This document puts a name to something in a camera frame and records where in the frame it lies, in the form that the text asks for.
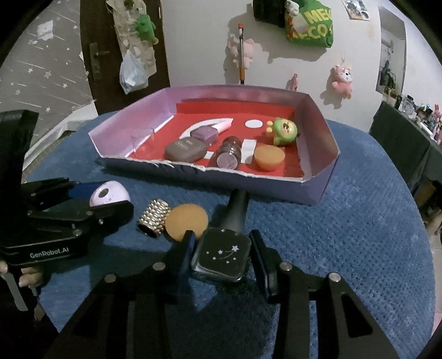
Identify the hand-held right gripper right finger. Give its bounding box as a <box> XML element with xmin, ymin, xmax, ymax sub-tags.
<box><xmin>249</xmin><ymin>229</ymin><xmax>403</xmax><ymax>359</ymax></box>

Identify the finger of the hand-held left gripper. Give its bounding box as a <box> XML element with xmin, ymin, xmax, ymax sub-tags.
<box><xmin>21</xmin><ymin>177</ymin><xmax>101</xmax><ymax>212</ymax></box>
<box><xmin>27</xmin><ymin>201</ymin><xmax>135</xmax><ymax>236</ymax></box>

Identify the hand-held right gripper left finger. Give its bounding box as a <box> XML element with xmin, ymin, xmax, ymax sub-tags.
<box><xmin>48</xmin><ymin>229</ymin><xmax>197</xmax><ymax>359</ymax></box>

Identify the purple white round device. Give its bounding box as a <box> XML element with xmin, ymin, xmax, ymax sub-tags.
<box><xmin>89</xmin><ymin>180</ymin><xmax>132</xmax><ymax>208</ymax></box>

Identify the black square perfume bottle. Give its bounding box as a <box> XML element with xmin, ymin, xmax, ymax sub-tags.
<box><xmin>191</xmin><ymin>189</ymin><xmax>251</xmax><ymax>283</ymax></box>

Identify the purple cardboard box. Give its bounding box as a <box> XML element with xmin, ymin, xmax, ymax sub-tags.
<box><xmin>88</xmin><ymin>85</ymin><xmax>340</xmax><ymax>206</ymax></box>

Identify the tall orange dome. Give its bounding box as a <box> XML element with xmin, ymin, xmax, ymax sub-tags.
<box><xmin>254</xmin><ymin>144</ymin><xmax>286</xmax><ymax>171</ymax></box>

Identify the brown rounded case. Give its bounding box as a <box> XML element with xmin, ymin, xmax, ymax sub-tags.
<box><xmin>164</xmin><ymin>137</ymin><xmax>207</xmax><ymax>161</ymax></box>

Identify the glass jar brown cap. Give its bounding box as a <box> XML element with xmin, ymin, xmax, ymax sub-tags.
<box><xmin>216</xmin><ymin>136</ymin><xmax>244</xmax><ymax>170</ymax></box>

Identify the yellow green toy figure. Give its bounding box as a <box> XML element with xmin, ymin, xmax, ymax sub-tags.
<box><xmin>266</xmin><ymin>117</ymin><xmax>298</xmax><ymax>147</ymax></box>

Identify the person's left hand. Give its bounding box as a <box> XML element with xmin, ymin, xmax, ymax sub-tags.
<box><xmin>0</xmin><ymin>262</ymin><xmax>45</xmax><ymax>288</ymax></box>

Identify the flat orange dome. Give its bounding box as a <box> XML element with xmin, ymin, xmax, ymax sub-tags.
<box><xmin>165</xmin><ymin>204</ymin><xmax>209</xmax><ymax>241</ymax></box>

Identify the white plastic bag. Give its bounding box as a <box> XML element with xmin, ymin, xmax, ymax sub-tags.
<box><xmin>119</xmin><ymin>50</ymin><xmax>149</xmax><ymax>95</ymax></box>

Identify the grey star-print curtain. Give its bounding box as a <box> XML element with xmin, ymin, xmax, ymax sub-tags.
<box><xmin>0</xmin><ymin>0</ymin><xmax>97</xmax><ymax>135</ymax></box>

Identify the red paper liner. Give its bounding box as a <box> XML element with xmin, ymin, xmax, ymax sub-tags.
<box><xmin>128</xmin><ymin>99</ymin><xmax>309</xmax><ymax>182</ymax></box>

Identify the dark brown door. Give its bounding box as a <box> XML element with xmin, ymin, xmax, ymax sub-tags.
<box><xmin>79</xmin><ymin>0</ymin><xmax>171</xmax><ymax>116</ymax></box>

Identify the beige hanging organizer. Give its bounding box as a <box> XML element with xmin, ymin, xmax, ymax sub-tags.
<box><xmin>105</xmin><ymin>0</ymin><xmax>157</xmax><ymax>75</ymax></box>

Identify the green plush toy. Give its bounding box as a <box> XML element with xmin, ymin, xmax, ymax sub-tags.
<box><xmin>135</xmin><ymin>14</ymin><xmax>159</xmax><ymax>45</ymax></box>

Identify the table with dark green cloth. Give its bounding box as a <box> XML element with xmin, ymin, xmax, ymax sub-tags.
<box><xmin>369</xmin><ymin>101</ymin><xmax>442</xmax><ymax>194</ymax></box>

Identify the pink hanging plush toy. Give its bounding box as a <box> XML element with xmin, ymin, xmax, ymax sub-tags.
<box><xmin>331</xmin><ymin>62</ymin><xmax>354</xmax><ymax>100</ymax></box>

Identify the metal pole orange tip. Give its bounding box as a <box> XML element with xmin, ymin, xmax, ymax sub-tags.
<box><xmin>238</xmin><ymin>23</ymin><xmax>246</xmax><ymax>85</ymax></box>

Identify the pink plush bear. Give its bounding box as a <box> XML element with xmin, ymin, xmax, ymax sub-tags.
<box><xmin>227</xmin><ymin>37</ymin><xmax>255</xmax><ymax>70</ymax></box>

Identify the group of cosmetic bottles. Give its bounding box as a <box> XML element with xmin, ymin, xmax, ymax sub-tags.
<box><xmin>382</xmin><ymin>88</ymin><xmax>442</xmax><ymax>144</ymax></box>

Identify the green tote bag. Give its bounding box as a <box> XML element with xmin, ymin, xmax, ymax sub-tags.
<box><xmin>285</xmin><ymin>0</ymin><xmax>334</xmax><ymax>47</ymax></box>

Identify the black backpack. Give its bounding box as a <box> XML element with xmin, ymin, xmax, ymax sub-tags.
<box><xmin>253</xmin><ymin>0</ymin><xmax>289</xmax><ymax>26</ymax></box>

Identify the metal door handle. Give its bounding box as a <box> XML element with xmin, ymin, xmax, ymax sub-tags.
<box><xmin>89</xmin><ymin>43</ymin><xmax>110</xmax><ymax>81</ymax></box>

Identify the wall mirror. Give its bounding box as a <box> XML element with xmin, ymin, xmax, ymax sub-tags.
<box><xmin>376</xmin><ymin>5</ymin><xmax>407</xmax><ymax>95</ymax></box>

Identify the photo wall poster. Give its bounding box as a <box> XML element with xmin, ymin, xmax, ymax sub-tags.
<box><xmin>342</xmin><ymin>0</ymin><xmax>371</xmax><ymax>20</ymax></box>

